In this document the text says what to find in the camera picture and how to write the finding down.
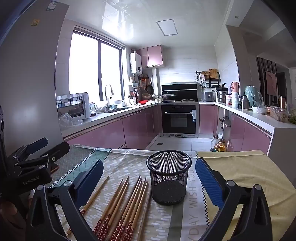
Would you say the black mesh holder cup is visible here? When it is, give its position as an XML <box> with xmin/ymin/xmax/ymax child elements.
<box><xmin>147</xmin><ymin>150</ymin><xmax>192</xmax><ymax>205</ymax></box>

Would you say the white bowl with plastic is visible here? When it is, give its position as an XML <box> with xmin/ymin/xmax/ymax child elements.
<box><xmin>252</xmin><ymin>105</ymin><xmax>269</xmax><ymax>114</ymax></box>

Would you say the kitchen window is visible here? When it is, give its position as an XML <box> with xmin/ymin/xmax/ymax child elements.
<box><xmin>69</xmin><ymin>27</ymin><xmax>126</xmax><ymax>102</ymax></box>

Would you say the stainless steel pot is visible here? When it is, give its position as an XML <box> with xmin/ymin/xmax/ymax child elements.
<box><xmin>216</xmin><ymin>85</ymin><xmax>230</xmax><ymax>103</ymax></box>

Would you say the steel kitchen faucet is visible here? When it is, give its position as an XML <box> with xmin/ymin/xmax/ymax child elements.
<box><xmin>105</xmin><ymin>84</ymin><xmax>115</xmax><ymax>109</ymax></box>

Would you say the black built-in oven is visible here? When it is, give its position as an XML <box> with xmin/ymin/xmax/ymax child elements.
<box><xmin>159</xmin><ymin>103</ymin><xmax>200</xmax><ymax>138</ymax></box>

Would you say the black wall shelf rack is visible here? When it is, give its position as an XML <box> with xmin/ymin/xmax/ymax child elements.
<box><xmin>195</xmin><ymin>68</ymin><xmax>221</xmax><ymax>88</ymax></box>

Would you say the black range hood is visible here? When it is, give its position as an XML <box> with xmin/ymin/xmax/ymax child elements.
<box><xmin>161</xmin><ymin>82</ymin><xmax>198</xmax><ymax>101</ymax></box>

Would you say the person's left hand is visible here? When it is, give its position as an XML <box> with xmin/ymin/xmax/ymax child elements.
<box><xmin>0</xmin><ymin>201</ymin><xmax>26</xmax><ymax>232</ymax></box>

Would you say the clear plastic food box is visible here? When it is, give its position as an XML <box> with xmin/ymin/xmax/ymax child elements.
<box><xmin>268</xmin><ymin>106</ymin><xmax>289</xmax><ymax>123</ymax></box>

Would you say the teal appliance in plastic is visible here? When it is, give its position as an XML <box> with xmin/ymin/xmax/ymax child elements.
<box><xmin>244</xmin><ymin>85</ymin><xmax>264</xmax><ymax>107</ymax></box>

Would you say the white water heater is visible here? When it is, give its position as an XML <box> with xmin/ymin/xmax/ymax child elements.
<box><xmin>129</xmin><ymin>52</ymin><xmax>142</xmax><ymax>75</ymax></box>

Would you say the clear jug with dark liquid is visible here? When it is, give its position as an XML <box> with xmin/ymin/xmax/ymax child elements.
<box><xmin>210</xmin><ymin>136</ymin><xmax>220</xmax><ymax>151</ymax></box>

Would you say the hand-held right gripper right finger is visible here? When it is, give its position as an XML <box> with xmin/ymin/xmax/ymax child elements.
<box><xmin>195</xmin><ymin>158</ymin><xmax>273</xmax><ymax>241</ymax></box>

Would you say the yellow cloth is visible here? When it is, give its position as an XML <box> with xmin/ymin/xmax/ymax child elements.
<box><xmin>196</xmin><ymin>149</ymin><xmax>296</xmax><ymax>241</ymax></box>

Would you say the white microwave oven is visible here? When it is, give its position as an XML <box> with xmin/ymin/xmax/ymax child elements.
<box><xmin>56</xmin><ymin>92</ymin><xmax>91</xmax><ymax>121</ymax></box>

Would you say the silver rice cooker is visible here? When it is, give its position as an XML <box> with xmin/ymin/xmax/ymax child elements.
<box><xmin>202</xmin><ymin>91</ymin><xmax>216</xmax><ymax>102</ymax></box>

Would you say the clear plastic bag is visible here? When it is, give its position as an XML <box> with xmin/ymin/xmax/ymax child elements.
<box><xmin>58</xmin><ymin>113</ymin><xmax>84</xmax><ymax>130</ymax></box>

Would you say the pink wall cabinet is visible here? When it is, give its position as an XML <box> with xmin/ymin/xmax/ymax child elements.
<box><xmin>136</xmin><ymin>45</ymin><xmax>166</xmax><ymax>69</ymax></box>

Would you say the pink wall picture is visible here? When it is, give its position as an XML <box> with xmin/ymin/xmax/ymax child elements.
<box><xmin>265</xmin><ymin>71</ymin><xmax>278</xmax><ymax>95</ymax></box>

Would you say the bundle of wooden chopsticks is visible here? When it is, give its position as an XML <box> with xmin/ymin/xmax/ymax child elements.
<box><xmin>67</xmin><ymin>175</ymin><xmax>153</xmax><ymax>241</ymax></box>

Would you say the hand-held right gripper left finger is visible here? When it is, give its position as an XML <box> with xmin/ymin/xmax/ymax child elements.
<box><xmin>26</xmin><ymin>159</ymin><xmax>104</xmax><ymax>241</ymax></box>

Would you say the grey refrigerator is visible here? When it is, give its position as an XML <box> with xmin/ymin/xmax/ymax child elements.
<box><xmin>0</xmin><ymin>0</ymin><xmax>70</xmax><ymax>158</ymax></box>

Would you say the pink base cabinet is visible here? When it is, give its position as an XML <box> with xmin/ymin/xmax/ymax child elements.
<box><xmin>199</xmin><ymin>103</ymin><xmax>273</xmax><ymax>155</ymax></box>
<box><xmin>62</xmin><ymin>103</ymin><xmax>162</xmax><ymax>151</ymax></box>

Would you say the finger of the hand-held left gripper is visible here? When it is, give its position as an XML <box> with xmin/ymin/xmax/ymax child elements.
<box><xmin>7</xmin><ymin>138</ymin><xmax>48</xmax><ymax>163</ymax></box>
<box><xmin>14</xmin><ymin>142</ymin><xmax>70</xmax><ymax>173</ymax></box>

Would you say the grey green printed tablecloth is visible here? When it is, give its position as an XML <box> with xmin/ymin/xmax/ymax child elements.
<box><xmin>47</xmin><ymin>144</ymin><xmax>213</xmax><ymax>241</ymax></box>

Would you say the yellow cooking oil bottle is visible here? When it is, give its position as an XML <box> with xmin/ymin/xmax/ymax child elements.
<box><xmin>214</xmin><ymin>139</ymin><xmax>227</xmax><ymax>152</ymax></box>

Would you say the ceiling light panel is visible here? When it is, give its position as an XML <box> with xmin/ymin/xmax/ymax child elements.
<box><xmin>156</xmin><ymin>20</ymin><xmax>178</xmax><ymax>36</ymax></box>

